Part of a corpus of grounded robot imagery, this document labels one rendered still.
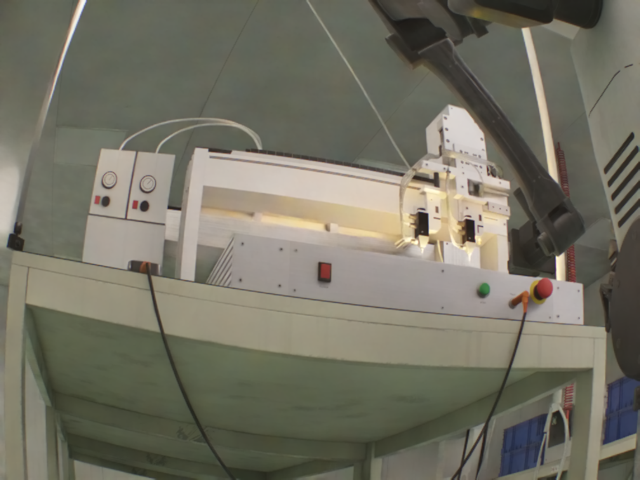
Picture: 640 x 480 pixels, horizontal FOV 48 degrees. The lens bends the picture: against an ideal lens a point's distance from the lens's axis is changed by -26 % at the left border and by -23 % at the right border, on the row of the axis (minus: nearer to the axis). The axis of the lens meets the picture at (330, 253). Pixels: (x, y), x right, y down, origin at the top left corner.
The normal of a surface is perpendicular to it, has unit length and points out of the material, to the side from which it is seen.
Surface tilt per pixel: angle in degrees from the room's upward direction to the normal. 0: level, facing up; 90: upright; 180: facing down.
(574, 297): 90
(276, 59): 180
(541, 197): 106
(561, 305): 90
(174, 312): 90
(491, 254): 90
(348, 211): 180
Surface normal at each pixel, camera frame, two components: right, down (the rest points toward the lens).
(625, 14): -0.44, -0.33
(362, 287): 0.31, -0.33
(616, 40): -0.75, -0.25
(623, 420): -0.95, -0.13
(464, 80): -0.07, -0.08
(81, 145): -0.03, 0.93
